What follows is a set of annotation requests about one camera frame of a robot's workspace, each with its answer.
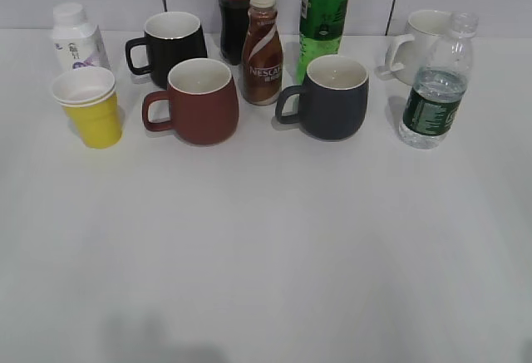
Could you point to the yellow paper cup stack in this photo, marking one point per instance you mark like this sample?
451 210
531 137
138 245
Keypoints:
88 97

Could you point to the brown Nescafe coffee bottle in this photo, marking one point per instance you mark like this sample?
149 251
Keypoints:
262 58

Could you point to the black ceramic mug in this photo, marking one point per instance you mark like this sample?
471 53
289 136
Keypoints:
169 38

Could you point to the red-brown ceramic mug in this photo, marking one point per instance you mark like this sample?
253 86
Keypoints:
202 101

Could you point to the dark grey ceramic mug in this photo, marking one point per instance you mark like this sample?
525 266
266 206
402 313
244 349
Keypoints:
331 102

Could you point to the dark cola bottle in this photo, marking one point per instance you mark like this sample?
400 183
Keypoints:
234 27

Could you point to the clear water bottle green label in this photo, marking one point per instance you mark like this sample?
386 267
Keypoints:
440 84

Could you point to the white milk bottle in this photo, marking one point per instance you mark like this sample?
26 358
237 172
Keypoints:
77 42

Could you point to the white ceramic mug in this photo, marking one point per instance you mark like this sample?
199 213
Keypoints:
407 51

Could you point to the green soda bottle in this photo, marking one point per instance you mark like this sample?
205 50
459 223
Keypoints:
321 27

